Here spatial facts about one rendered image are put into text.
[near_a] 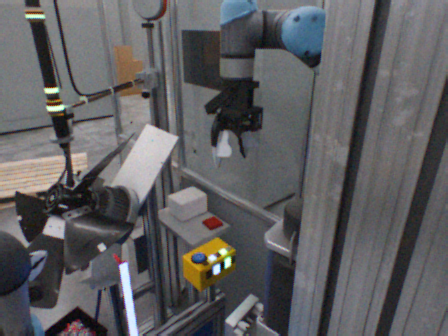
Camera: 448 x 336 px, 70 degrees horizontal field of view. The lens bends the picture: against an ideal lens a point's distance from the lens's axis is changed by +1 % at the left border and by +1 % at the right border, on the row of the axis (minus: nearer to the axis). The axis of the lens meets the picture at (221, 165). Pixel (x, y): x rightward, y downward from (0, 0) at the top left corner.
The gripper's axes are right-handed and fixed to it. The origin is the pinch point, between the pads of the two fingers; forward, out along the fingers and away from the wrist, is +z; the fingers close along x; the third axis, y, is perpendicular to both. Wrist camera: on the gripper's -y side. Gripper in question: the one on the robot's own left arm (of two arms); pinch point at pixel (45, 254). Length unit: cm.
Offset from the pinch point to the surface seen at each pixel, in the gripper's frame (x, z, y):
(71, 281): 108, 97, 97
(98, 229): -0.3, 12.6, -9.3
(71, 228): -0.3, 12.7, 0.4
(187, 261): 15.1, 18.0, -34.9
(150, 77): -38, 80, -5
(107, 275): 21.6, 16.0, -4.7
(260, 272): 58, 63, -52
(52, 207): -4.2, 19.0, 11.2
